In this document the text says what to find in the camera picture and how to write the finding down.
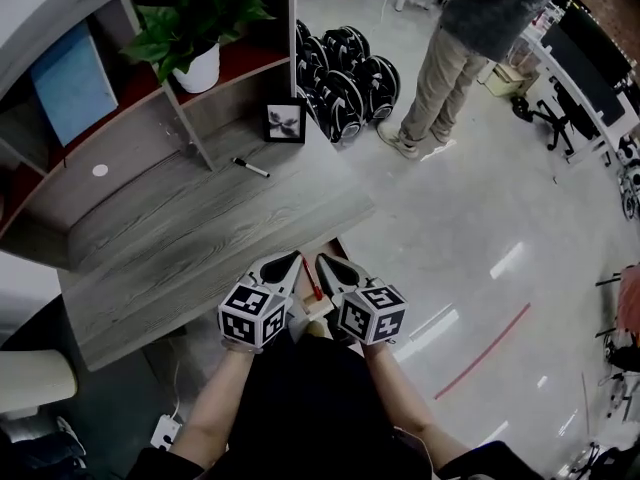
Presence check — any black picture frame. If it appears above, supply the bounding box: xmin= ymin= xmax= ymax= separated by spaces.
xmin=263 ymin=96 xmax=308 ymax=144

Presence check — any white power cable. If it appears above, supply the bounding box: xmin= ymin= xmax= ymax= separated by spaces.
xmin=169 ymin=360 xmax=182 ymax=419

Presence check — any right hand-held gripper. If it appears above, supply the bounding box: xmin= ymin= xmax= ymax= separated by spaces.
xmin=314 ymin=252 xmax=410 ymax=346

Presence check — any grey wooden desk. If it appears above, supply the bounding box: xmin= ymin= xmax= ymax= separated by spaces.
xmin=57 ymin=112 xmax=376 ymax=372

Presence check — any wooden drawer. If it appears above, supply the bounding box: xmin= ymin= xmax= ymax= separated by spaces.
xmin=289 ymin=237 xmax=351 ymax=324

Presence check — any red pen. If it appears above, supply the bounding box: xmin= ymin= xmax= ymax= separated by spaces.
xmin=300 ymin=256 xmax=324 ymax=300

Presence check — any green potted plant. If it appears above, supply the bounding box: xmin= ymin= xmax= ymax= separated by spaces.
xmin=119 ymin=0 xmax=279 ymax=94

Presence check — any person's black clothing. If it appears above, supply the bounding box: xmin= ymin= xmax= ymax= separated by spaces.
xmin=132 ymin=330 xmax=546 ymax=480

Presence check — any grey wooden desk hutch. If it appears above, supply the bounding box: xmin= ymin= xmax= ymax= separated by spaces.
xmin=0 ymin=0 xmax=299 ymax=269

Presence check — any pile of black helmets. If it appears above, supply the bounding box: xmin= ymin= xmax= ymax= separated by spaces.
xmin=295 ymin=17 xmax=402 ymax=145

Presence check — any black and white marker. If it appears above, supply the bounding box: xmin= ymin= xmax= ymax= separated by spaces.
xmin=232 ymin=156 xmax=271 ymax=179

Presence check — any white power strip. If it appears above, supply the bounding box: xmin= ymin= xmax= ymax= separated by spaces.
xmin=149 ymin=414 xmax=182 ymax=452

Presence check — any person's right forearm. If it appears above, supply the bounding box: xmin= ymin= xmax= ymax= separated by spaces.
xmin=362 ymin=340 xmax=471 ymax=472

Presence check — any white desk with black chair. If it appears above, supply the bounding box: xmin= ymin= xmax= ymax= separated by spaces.
xmin=519 ymin=0 xmax=640 ymax=169

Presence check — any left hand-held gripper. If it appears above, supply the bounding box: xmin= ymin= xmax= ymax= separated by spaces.
xmin=216 ymin=250 xmax=304 ymax=351

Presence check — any person's left forearm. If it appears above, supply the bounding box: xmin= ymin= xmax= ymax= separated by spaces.
xmin=169 ymin=347 xmax=256 ymax=469

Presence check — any black computer monitor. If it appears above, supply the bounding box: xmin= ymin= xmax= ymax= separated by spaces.
xmin=540 ymin=5 xmax=634 ymax=124

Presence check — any black office chair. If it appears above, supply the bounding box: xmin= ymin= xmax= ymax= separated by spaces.
xmin=509 ymin=82 xmax=601 ymax=154

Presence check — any blue book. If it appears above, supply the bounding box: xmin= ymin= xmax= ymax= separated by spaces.
xmin=30 ymin=32 xmax=120 ymax=148

